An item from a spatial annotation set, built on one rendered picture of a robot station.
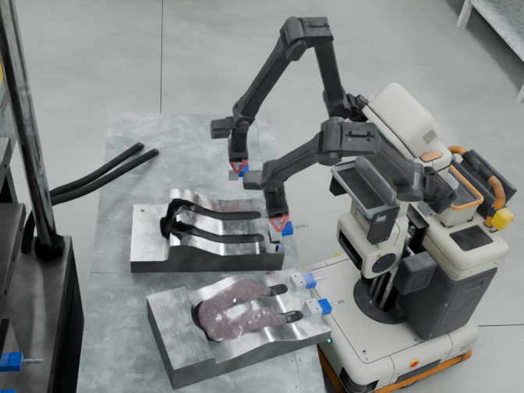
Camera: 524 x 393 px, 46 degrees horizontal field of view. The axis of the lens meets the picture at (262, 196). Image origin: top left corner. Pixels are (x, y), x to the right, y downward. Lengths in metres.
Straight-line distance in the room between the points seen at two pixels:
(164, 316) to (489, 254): 1.21
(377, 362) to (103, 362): 1.17
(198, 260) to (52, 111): 2.30
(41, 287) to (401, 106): 1.26
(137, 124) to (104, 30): 2.39
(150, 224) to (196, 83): 2.37
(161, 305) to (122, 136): 0.95
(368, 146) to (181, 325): 0.74
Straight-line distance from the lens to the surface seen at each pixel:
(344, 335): 2.62
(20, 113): 1.77
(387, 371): 2.61
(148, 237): 2.08
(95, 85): 4.34
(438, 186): 1.88
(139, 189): 2.33
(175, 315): 1.82
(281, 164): 1.74
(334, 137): 1.52
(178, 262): 2.02
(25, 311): 2.04
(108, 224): 2.21
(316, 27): 1.81
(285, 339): 1.84
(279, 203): 1.95
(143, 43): 4.81
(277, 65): 1.85
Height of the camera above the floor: 2.39
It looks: 43 degrees down
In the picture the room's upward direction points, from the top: 8 degrees clockwise
